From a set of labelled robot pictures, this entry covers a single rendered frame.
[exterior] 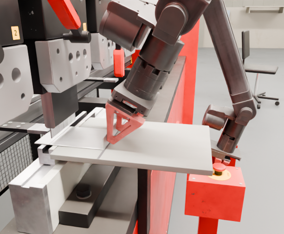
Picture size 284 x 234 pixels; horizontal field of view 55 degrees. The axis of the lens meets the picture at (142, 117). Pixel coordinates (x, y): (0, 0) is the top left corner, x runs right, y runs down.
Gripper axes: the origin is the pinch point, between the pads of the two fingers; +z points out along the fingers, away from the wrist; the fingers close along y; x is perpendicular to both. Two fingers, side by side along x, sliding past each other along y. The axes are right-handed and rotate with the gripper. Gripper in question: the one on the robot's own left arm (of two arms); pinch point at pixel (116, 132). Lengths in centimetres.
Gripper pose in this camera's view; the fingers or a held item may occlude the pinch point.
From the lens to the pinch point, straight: 49.9
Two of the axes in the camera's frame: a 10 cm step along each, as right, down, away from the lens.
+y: -2.1, 3.4, -9.2
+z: -4.5, 8.0, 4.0
